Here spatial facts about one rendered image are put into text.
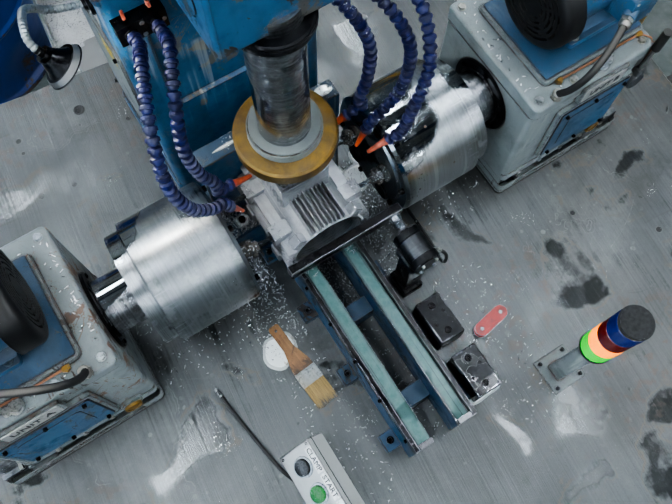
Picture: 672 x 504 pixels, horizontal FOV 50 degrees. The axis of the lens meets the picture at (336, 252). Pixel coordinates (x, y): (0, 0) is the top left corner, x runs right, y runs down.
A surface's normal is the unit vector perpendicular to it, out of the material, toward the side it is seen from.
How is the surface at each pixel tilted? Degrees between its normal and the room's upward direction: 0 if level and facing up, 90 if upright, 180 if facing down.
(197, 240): 13
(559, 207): 0
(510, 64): 0
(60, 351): 0
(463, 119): 32
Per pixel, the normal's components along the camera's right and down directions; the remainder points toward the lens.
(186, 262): 0.19, -0.03
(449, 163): 0.49, 0.59
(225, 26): 0.54, 0.80
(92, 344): 0.00, -0.33
